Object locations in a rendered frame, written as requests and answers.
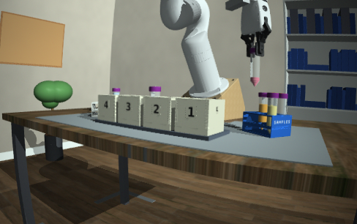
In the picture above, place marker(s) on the blue tube rack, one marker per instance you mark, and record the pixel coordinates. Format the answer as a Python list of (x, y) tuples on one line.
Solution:
[(280, 124)]

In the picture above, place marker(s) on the white tube rack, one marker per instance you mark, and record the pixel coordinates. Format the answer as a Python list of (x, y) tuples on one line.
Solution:
[(93, 109)]

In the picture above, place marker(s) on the purple tube cap with white dot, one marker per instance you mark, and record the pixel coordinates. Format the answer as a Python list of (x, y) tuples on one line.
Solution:
[(155, 91)]

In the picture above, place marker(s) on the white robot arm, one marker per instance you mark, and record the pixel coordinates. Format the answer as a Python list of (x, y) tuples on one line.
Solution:
[(194, 14)]

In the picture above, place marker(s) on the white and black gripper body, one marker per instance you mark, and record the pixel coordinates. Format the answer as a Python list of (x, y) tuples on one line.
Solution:
[(252, 17)]

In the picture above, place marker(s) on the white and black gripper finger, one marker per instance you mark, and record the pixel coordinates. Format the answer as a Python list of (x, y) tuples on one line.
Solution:
[(261, 39), (249, 43)]

